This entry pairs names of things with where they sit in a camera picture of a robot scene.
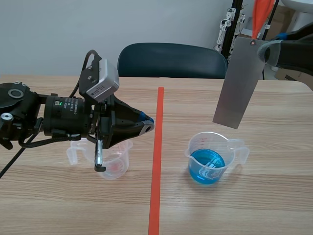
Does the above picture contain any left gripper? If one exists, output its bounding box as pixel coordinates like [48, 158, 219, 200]
[79, 58, 155, 172]

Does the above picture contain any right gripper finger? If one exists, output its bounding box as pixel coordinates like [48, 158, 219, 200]
[257, 39, 313, 79]
[270, 23, 313, 42]

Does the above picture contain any grey metal plate orange strip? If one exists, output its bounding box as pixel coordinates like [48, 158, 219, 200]
[212, 0, 275, 130]

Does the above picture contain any brown cardboard box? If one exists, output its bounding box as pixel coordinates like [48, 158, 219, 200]
[265, 4, 299, 42]

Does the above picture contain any white wash basin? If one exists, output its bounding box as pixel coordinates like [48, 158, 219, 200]
[281, 0, 313, 31]

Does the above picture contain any empty clear plastic beaker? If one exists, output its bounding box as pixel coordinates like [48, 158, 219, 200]
[66, 138, 134, 181]

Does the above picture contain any dark blue chair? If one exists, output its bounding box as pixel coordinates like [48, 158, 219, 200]
[117, 43, 228, 79]

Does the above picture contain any clear beaker with blue liquid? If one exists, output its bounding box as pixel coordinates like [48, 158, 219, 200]
[184, 131, 250, 188]

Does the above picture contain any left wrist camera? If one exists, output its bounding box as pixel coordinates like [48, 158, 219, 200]
[85, 58, 121, 103]

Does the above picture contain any black metal rail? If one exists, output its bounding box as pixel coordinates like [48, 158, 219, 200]
[216, 0, 246, 61]

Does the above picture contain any black camera cable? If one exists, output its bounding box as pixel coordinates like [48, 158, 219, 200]
[69, 49, 102, 99]

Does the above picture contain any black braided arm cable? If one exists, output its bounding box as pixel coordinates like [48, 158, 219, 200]
[0, 133, 82, 180]

